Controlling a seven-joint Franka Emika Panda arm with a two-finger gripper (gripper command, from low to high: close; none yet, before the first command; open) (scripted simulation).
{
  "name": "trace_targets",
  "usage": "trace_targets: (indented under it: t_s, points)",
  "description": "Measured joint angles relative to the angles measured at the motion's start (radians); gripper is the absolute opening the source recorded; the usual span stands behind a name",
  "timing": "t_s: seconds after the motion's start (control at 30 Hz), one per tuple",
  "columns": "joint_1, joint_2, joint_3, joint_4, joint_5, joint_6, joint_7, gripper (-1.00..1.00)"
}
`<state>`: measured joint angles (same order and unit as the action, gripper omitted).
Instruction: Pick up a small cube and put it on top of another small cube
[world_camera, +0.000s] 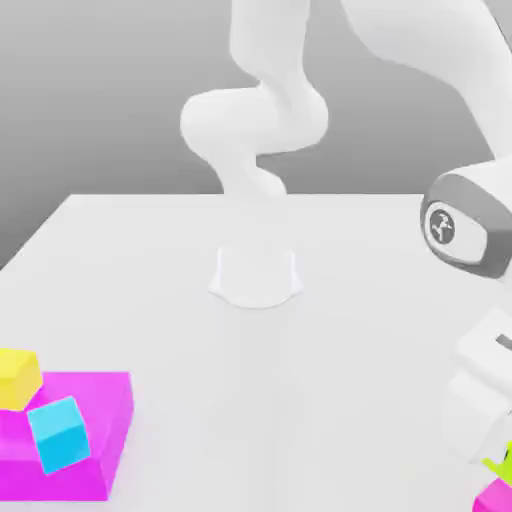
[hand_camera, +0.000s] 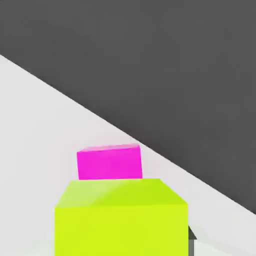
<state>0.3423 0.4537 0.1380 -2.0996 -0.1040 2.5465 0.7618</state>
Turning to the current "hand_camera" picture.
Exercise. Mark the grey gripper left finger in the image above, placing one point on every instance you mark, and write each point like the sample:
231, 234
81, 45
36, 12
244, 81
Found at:
47, 250

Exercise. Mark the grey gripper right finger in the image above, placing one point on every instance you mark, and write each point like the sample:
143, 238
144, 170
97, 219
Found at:
192, 240

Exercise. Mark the small yellow-green cube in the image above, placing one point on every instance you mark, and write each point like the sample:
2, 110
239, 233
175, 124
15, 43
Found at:
122, 226

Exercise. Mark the small magenta cube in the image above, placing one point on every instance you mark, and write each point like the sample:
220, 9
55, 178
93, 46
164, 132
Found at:
109, 164

